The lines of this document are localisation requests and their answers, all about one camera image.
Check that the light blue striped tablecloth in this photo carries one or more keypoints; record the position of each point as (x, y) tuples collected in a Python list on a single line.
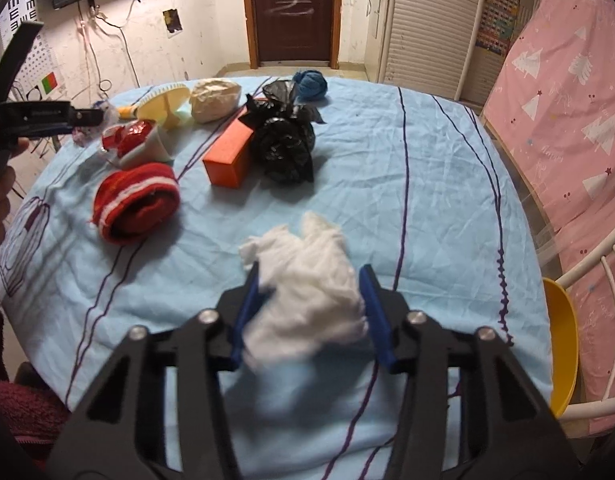
[(387, 185)]

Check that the beige crumpled bag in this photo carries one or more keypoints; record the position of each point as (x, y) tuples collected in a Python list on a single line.
[(215, 100)]

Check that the black plastic bag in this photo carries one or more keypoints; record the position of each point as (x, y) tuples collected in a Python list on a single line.
[(282, 140)]

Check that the white louvered wardrobe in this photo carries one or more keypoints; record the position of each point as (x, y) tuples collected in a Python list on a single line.
[(427, 20)]

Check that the white tissue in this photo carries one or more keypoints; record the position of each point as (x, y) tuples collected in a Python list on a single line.
[(307, 280)]

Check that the yellow black wall sticker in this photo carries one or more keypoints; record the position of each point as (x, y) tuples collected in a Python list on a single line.
[(172, 22)]

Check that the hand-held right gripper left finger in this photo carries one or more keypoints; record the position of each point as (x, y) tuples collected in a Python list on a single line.
[(245, 320)]

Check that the eye chart poster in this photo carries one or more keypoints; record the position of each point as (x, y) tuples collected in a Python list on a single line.
[(37, 60)]

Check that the red white knit hat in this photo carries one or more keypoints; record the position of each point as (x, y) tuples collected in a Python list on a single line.
[(137, 195)]

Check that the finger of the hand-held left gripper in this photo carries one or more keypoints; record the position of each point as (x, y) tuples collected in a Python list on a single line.
[(85, 117)]

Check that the colourful grid wall poster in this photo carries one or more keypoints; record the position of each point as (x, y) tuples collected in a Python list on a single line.
[(497, 15)]

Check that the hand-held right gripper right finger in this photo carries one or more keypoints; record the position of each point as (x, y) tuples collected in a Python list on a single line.
[(375, 310)]

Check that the beige round object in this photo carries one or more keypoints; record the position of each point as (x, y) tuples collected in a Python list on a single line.
[(162, 105)]

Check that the orange box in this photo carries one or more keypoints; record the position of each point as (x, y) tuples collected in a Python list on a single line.
[(227, 160)]

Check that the blue yarn ball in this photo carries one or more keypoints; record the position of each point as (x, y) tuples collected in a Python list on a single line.
[(312, 85)]

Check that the dark brown door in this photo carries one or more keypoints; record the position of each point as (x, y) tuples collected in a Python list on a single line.
[(292, 10)]

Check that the pink tree print bed curtain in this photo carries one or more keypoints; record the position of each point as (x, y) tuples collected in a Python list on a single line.
[(562, 110)]

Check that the yellow plastic bin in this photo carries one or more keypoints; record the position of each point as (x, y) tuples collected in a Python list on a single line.
[(560, 340)]

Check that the red and white wrapper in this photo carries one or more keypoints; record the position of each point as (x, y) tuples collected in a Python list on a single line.
[(132, 135)]

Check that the dark red fleece clothing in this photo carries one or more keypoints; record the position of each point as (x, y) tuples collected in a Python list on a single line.
[(17, 410)]

